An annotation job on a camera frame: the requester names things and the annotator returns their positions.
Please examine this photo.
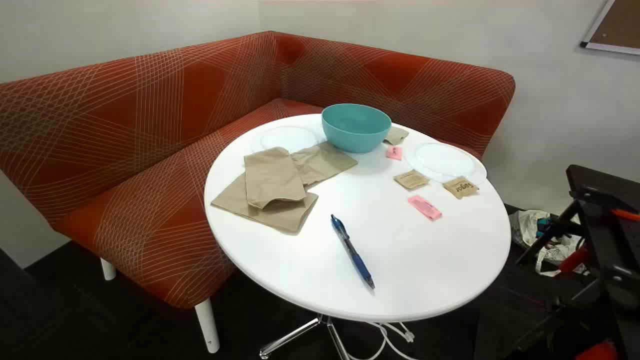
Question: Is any blue bowl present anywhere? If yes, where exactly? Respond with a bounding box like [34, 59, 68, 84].
[321, 103, 393, 154]

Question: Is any blue pen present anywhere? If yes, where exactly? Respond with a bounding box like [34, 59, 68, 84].
[330, 214, 376, 291]

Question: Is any brown paper napkin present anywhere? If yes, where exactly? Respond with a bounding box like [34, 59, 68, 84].
[291, 141, 359, 187]
[210, 172, 320, 235]
[243, 147, 307, 210]

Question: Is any white plastic plate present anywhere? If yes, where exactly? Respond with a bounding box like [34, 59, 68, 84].
[260, 125, 321, 154]
[405, 142, 488, 185]

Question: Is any brown sugar sachet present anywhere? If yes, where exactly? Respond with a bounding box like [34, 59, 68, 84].
[442, 176, 480, 200]
[383, 126, 410, 146]
[393, 169, 431, 191]

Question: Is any long pink sachet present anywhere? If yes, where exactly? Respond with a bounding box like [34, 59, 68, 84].
[407, 194, 443, 222]

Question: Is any red patterned corner sofa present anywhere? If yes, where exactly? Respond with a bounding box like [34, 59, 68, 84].
[0, 30, 517, 354]

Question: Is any white plastic bag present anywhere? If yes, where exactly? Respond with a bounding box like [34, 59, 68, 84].
[509, 209, 589, 278]

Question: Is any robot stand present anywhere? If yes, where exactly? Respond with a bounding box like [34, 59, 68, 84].
[514, 164, 640, 360]

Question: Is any cork notice board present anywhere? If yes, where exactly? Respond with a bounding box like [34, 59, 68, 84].
[580, 0, 640, 56]

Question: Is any white cable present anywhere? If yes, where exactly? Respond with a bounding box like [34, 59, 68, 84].
[346, 321, 420, 360]

